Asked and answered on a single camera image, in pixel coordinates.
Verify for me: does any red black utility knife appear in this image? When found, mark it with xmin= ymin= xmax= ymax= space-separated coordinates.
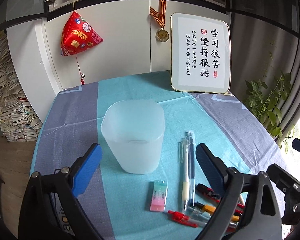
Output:
xmin=195 ymin=182 xmax=245 ymax=209

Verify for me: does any clear dark blue pen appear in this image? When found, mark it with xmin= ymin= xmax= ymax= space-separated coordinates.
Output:
xmin=187 ymin=131 xmax=196 ymax=206

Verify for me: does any clear pen yellow grip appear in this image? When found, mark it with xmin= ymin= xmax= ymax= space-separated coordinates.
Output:
xmin=179 ymin=137 xmax=190 ymax=212

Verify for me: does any grey clear retractable pen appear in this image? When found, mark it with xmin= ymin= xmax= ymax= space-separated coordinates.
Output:
xmin=187 ymin=205 xmax=240 ymax=231

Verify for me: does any orange black utility knife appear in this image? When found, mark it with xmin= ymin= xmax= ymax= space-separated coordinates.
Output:
xmin=194 ymin=202 xmax=241 ymax=222

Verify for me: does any red clip clear pen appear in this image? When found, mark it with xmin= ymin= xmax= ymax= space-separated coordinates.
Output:
xmin=164 ymin=210 xmax=199 ymax=228

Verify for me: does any translucent white plastic cup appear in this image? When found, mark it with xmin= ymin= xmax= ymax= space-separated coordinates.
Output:
xmin=101 ymin=100 xmax=165 ymax=174

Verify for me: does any green potted plant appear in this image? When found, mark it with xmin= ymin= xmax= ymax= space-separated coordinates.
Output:
xmin=244 ymin=52 xmax=300 ymax=153

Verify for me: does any blue grey tablecloth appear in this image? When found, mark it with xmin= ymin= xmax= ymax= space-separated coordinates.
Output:
xmin=31 ymin=71 xmax=286 ymax=239

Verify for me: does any pink green eraser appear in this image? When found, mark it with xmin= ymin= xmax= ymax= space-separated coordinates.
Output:
xmin=149 ymin=180 xmax=168 ymax=212

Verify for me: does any tall stack of books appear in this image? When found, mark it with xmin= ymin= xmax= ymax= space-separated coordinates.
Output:
xmin=0 ymin=32 xmax=42 ymax=142

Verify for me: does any framed calligraphy board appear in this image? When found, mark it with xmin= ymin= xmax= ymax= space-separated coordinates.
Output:
xmin=171 ymin=13 xmax=231 ymax=94

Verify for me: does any white cabinet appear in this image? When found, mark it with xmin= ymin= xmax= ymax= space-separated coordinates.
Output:
xmin=6 ymin=0 xmax=232 ymax=124

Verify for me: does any red hanging zongzi ornament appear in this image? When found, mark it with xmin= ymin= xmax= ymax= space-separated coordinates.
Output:
xmin=60 ymin=11 xmax=103 ymax=85

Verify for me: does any gold medal striped ribbon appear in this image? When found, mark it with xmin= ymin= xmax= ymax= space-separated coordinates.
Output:
xmin=149 ymin=0 xmax=170 ymax=42

